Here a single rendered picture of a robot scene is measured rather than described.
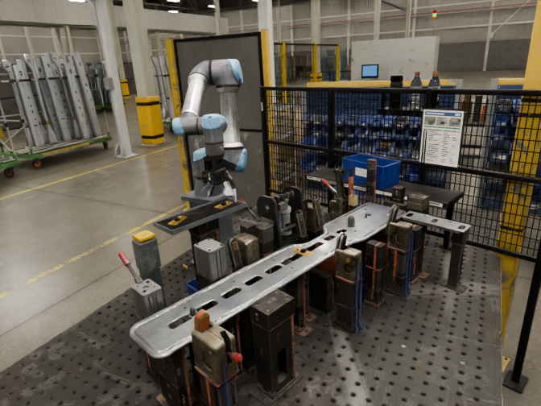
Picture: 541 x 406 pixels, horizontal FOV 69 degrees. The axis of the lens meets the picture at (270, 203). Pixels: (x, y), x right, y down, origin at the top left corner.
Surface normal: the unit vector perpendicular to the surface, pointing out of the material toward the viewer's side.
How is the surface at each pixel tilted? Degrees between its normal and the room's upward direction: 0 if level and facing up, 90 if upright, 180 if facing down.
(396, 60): 90
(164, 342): 0
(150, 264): 90
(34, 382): 0
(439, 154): 90
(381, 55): 90
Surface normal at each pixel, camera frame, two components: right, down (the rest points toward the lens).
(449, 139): -0.70, 0.28
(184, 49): -0.51, 0.31
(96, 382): -0.05, -0.94
